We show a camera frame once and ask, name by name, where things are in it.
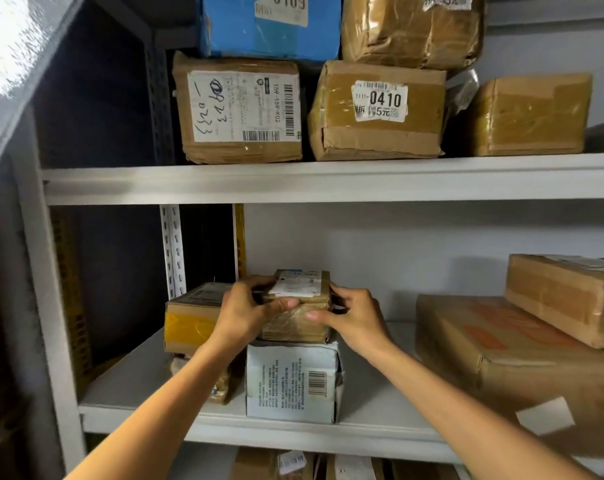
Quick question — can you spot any person's right hand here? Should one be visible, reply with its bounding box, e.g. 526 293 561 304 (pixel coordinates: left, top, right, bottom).
305 283 396 365

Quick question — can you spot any person's left hand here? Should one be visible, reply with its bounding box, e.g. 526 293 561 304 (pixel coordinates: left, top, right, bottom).
211 275 301 353

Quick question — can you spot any cardboard box blue striped label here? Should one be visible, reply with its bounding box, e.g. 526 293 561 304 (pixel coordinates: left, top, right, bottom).
259 268 332 345

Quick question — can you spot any yellow fronted box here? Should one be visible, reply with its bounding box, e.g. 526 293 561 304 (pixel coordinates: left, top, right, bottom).
163 282 233 355

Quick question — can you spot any white metal shelf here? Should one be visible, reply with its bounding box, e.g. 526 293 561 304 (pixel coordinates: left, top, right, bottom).
11 0 604 480

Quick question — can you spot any brown box handwritten white label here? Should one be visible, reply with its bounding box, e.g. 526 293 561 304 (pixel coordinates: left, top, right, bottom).
171 51 304 165

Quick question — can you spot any taped brown parcel 0410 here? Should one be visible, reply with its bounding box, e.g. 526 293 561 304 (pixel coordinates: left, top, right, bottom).
307 60 448 161

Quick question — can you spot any cardboard box with black handwriting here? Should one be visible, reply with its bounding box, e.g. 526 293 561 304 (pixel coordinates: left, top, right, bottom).
505 253 604 351

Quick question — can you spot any small taped box 0461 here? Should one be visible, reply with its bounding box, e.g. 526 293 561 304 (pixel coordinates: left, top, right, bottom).
461 73 594 157

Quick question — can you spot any taped brown parcel 0038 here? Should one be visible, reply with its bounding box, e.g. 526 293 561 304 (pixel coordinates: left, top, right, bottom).
340 0 485 71

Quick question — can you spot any person's left forearm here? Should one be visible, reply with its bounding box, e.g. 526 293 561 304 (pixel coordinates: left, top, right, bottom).
64 334 238 480

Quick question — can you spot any person's right forearm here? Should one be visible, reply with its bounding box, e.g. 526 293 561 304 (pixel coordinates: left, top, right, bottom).
366 339 602 480

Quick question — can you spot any cardboard parcel white label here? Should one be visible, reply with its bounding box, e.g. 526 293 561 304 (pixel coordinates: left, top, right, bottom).
326 453 385 480

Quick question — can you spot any large box orange print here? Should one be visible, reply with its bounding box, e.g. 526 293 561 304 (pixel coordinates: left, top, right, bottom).
414 294 604 458

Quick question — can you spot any small taped cardboard parcel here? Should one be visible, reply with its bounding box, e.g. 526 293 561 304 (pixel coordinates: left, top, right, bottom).
389 459 460 480

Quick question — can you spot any yellow sticker strip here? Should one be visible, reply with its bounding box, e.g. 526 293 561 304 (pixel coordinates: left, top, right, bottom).
233 203 247 281

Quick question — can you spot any dull yellow perforated upright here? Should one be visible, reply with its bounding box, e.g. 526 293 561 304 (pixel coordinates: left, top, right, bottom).
49 207 94 395

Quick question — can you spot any silver softbox light reflector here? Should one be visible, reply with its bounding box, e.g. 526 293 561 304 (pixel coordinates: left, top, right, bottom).
0 0 88 185

